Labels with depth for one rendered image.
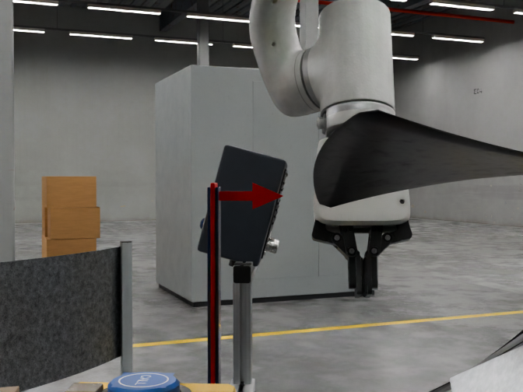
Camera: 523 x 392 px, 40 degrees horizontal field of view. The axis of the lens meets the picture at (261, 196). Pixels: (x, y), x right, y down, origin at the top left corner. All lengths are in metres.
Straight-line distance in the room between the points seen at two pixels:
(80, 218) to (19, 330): 6.31
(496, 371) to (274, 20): 0.45
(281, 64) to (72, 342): 1.76
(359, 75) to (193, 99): 5.94
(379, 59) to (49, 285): 1.73
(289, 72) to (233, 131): 5.97
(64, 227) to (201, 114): 2.60
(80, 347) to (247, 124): 4.61
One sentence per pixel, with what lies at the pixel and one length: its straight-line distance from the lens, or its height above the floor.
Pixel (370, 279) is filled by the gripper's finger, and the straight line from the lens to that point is 0.76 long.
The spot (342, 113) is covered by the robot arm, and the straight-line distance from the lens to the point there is 0.78.
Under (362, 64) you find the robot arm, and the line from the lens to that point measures 0.80.
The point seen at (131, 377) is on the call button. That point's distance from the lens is 0.43.
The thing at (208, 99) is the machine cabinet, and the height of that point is 1.93.
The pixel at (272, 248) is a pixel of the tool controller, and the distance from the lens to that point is 1.26.
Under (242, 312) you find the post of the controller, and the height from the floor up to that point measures 0.98.
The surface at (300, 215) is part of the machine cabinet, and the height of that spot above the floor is 0.84.
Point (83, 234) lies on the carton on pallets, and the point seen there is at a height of 0.55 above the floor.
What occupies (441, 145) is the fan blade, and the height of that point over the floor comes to 1.22.
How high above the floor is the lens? 1.20
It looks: 1 degrees down
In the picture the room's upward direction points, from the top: straight up
